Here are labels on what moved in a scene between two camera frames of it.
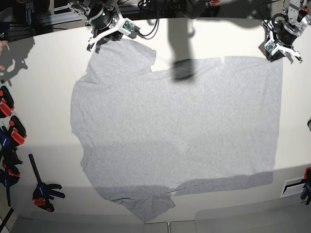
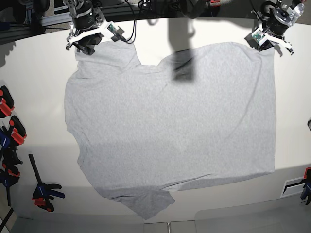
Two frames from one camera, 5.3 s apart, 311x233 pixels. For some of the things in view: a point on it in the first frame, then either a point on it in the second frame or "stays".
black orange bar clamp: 43,192 stays
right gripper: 284,33 to 274,31
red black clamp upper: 7,105 stays
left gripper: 102,20 to 86,45
